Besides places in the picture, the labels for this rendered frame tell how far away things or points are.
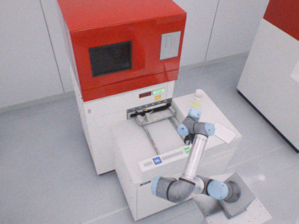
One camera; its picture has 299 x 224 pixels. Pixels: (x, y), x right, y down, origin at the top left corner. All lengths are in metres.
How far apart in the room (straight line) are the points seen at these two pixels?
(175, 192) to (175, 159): 0.59
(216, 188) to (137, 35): 1.14
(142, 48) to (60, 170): 1.84
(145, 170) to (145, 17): 1.06
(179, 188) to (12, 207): 2.07
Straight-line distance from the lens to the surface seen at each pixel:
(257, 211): 2.07
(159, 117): 2.31
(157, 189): 1.45
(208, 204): 1.97
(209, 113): 2.31
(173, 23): 1.86
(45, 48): 3.44
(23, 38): 3.36
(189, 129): 1.51
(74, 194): 2.93
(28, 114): 3.84
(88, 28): 1.66
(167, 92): 2.30
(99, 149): 2.53
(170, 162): 1.93
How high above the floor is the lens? 2.56
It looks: 46 degrees down
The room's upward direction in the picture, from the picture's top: 4 degrees clockwise
